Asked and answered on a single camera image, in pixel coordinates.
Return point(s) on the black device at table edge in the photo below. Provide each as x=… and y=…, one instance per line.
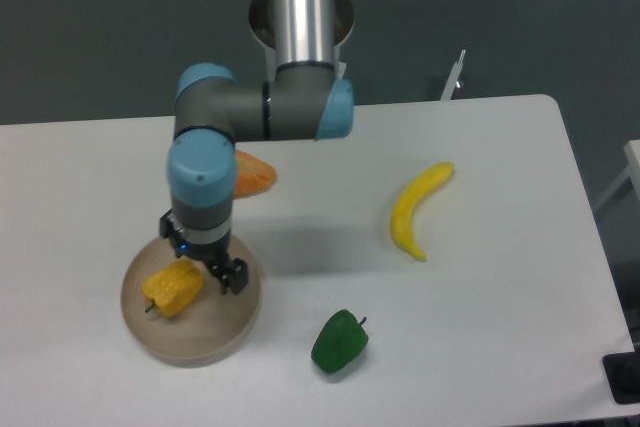
x=622, y=373

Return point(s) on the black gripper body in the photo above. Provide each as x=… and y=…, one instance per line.
x=209, y=246

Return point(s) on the orange triangular toy bread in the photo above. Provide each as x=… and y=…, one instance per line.
x=254, y=175

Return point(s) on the beige round plate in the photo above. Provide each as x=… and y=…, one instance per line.
x=210, y=328

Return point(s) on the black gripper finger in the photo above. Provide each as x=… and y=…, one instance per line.
x=232, y=274

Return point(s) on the white furniture at right edge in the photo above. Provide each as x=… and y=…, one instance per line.
x=625, y=183

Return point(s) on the yellow toy bell pepper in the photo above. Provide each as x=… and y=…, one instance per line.
x=170, y=290

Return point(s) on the green toy bell pepper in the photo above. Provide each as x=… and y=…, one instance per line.
x=341, y=340

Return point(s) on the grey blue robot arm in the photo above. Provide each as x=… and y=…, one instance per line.
x=306, y=99

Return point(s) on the white metal bracket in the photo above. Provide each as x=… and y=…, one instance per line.
x=454, y=81

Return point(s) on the yellow toy banana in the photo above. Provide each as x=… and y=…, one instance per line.
x=416, y=191

